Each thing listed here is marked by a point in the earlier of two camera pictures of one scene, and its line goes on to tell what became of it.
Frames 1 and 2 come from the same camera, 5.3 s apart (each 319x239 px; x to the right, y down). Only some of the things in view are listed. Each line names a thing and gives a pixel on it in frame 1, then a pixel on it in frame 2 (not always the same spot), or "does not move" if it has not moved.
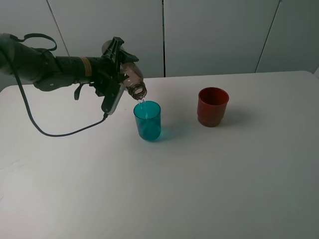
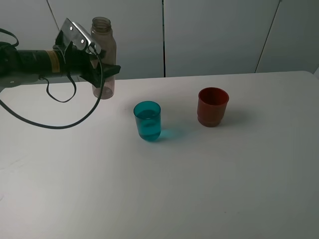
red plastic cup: [211, 105] does not move
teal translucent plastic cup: [147, 114] does not move
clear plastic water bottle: [135, 82] -> [102, 34]
